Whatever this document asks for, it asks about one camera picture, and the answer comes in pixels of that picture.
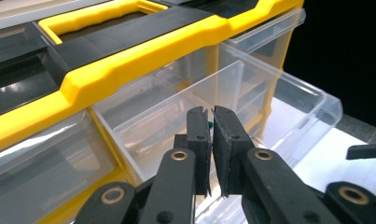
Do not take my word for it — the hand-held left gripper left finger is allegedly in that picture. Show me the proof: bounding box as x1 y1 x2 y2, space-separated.
138 105 214 224

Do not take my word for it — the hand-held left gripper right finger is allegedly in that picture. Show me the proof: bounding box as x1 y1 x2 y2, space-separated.
211 105 342 224

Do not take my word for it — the clear plastic drawer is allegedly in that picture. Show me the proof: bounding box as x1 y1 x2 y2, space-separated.
91 41 344 224

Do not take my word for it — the yellow black parts organizer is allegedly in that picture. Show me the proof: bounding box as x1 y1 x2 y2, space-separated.
0 0 305 224

